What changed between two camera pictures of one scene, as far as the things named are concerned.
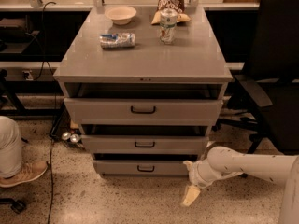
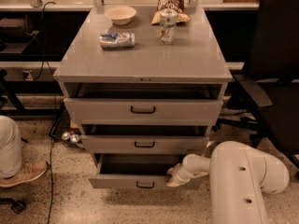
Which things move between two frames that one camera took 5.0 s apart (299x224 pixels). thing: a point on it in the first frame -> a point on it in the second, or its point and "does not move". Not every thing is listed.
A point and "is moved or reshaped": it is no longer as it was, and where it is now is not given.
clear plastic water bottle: x=168 y=20 does not move
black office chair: x=268 y=103 does not move
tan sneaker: x=28 y=171 does not move
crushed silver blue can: x=116 y=40 does not move
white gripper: x=195 y=175 -> x=183 y=174
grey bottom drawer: x=141 y=168 is moved or reshaped
